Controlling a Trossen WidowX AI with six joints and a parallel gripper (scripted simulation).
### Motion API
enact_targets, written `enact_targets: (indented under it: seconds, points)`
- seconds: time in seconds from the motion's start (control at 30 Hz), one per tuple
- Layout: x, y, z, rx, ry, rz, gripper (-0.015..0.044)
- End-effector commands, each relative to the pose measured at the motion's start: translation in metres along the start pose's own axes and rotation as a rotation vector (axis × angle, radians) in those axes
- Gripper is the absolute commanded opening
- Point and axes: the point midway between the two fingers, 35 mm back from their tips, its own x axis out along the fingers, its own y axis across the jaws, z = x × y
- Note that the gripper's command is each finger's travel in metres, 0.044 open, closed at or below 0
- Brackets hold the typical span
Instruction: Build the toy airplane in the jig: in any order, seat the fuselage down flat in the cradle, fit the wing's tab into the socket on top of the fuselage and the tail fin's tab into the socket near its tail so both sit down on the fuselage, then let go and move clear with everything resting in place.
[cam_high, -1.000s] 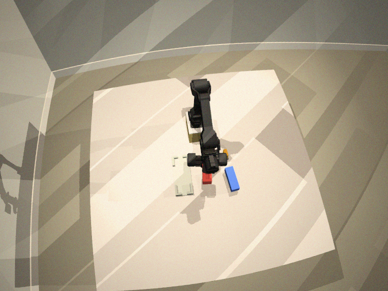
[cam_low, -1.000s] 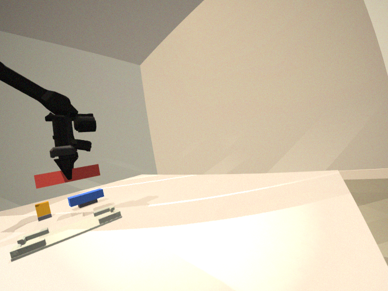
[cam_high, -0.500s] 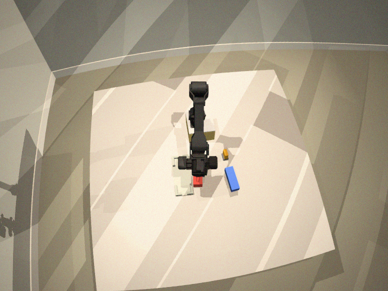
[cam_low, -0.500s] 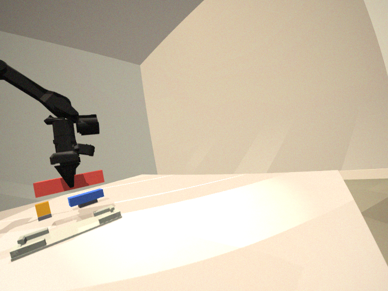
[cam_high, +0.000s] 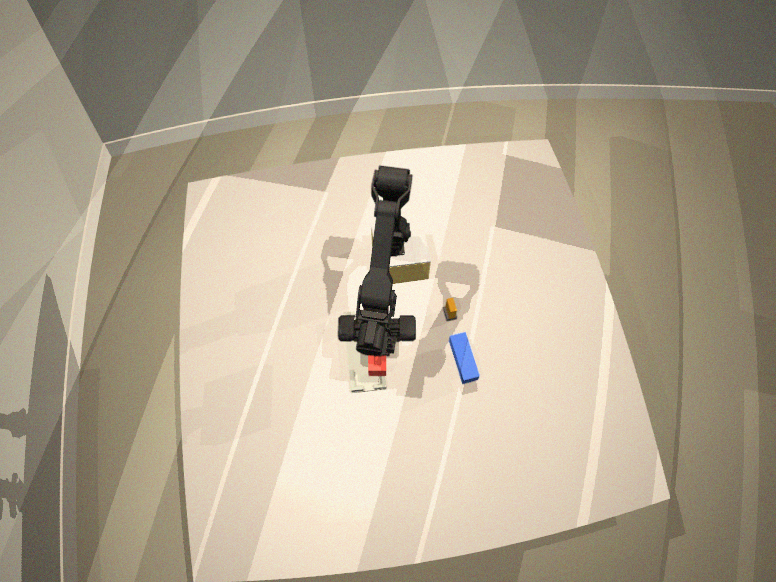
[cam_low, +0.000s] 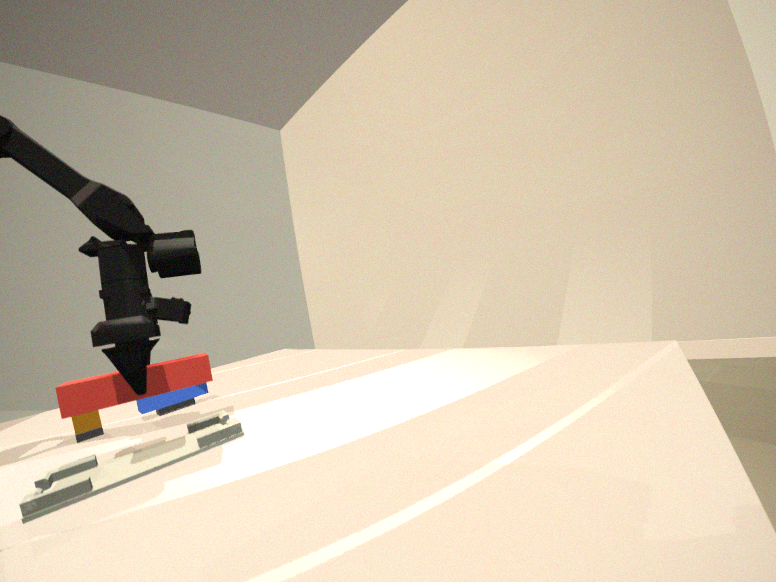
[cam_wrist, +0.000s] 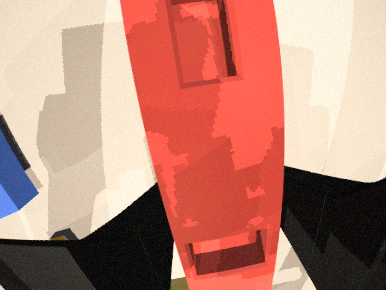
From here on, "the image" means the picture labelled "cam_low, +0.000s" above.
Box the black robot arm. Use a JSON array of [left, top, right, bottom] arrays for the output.
[[0, 115, 202, 325]]

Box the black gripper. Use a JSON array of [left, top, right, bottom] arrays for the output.
[[91, 279, 161, 396]]

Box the orange rectangular block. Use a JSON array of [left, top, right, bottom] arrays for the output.
[[71, 410, 102, 435]]

